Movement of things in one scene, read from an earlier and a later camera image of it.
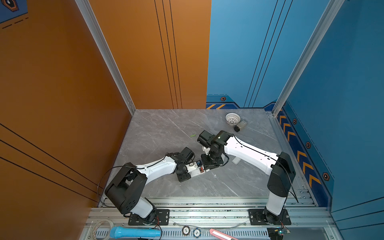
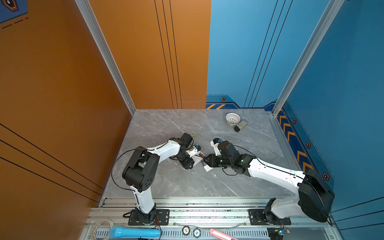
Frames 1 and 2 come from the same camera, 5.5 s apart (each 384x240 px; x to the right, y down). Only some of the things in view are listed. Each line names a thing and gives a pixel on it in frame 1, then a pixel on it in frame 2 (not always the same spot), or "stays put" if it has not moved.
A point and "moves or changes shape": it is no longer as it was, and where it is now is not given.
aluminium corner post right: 332,10 stays put
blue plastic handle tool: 119,232 stays put
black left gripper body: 184,175 → 186,161
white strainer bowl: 233,118 stays put
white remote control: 198,171 moves or changes shape
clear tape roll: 93,231 stays put
